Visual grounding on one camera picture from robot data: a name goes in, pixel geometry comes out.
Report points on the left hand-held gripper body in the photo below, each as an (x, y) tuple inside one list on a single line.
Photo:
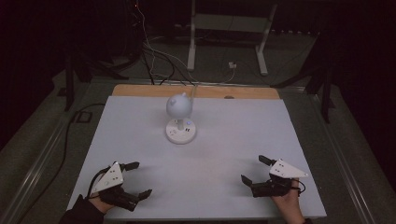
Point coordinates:
[(109, 179)]

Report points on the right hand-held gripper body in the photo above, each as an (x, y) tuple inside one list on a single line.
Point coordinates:
[(285, 170)]

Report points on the white round-head desk lamp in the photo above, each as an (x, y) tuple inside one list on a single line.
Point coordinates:
[(179, 105)]

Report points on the person's left hand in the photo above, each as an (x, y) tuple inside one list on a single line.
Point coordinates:
[(100, 203)]

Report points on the person's right hand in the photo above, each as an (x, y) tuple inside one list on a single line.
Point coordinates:
[(290, 203)]

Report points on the white table cover board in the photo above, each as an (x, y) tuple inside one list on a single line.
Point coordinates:
[(218, 161)]

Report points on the black square floor box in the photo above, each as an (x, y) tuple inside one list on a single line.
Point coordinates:
[(83, 117)]

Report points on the wooden table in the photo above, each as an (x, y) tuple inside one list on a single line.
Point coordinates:
[(140, 90)]

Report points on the black tripod stand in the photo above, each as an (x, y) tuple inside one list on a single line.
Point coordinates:
[(325, 93), (69, 84)]

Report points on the white plug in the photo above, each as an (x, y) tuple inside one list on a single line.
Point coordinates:
[(232, 65)]

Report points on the grey metal stand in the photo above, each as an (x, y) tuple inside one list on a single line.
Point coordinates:
[(191, 46)]

